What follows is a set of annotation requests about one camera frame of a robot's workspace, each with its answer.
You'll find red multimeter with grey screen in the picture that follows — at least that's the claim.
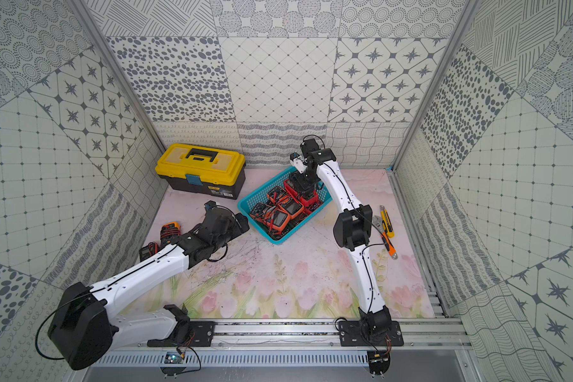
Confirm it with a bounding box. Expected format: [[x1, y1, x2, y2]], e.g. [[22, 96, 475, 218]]
[[283, 179, 322, 215]]

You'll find orange multimeter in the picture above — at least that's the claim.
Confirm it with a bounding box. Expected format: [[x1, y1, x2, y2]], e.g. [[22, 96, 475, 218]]
[[261, 209, 291, 237], [278, 196, 305, 220]]

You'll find small yellow multimeter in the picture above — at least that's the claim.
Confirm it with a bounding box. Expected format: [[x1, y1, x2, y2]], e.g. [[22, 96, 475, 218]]
[[160, 222, 181, 248]]

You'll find small black multimeter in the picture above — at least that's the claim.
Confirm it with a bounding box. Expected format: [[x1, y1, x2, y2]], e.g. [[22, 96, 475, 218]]
[[292, 181, 316, 200]]

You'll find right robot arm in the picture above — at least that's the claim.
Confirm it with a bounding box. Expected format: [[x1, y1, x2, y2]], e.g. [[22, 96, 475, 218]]
[[290, 135, 393, 337]]

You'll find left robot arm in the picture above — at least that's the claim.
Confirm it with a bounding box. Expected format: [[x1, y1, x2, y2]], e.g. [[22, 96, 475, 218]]
[[48, 202, 250, 370]]

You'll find teal plastic basket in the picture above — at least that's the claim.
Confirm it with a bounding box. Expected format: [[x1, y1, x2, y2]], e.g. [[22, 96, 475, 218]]
[[238, 167, 332, 245]]

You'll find yellow black toolbox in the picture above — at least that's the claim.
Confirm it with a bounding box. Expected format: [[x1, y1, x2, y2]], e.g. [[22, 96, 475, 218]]
[[155, 143, 246, 200]]

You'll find yellow utility knife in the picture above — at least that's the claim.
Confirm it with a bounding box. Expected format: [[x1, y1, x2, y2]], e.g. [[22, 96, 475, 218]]
[[380, 205, 395, 238]]

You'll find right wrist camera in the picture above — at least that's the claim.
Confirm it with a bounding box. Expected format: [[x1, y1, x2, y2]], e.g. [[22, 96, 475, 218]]
[[290, 152, 308, 174]]

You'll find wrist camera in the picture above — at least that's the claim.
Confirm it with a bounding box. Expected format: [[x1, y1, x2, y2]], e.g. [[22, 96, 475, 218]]
[[204, 201, 217, 213], [290, 152, 308, 174]]

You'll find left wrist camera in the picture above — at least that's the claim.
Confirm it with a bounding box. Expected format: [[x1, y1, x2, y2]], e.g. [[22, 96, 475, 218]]
[[204, 201, 217, 213]]

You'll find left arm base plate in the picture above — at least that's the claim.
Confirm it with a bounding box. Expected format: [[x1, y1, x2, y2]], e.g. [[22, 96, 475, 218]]
[[172, 321, 216, 348]]

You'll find white cable duct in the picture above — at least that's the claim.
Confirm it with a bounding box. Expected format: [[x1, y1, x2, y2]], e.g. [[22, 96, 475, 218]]
[[94, 350, 368, 367]]

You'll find aluminium rail frame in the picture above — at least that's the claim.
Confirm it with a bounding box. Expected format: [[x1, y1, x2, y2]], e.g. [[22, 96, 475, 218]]
[[123, 317, 474, 352]]

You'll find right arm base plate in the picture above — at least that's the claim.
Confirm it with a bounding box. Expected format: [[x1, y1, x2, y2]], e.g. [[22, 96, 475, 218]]
[[334, 318, 404, 348]]

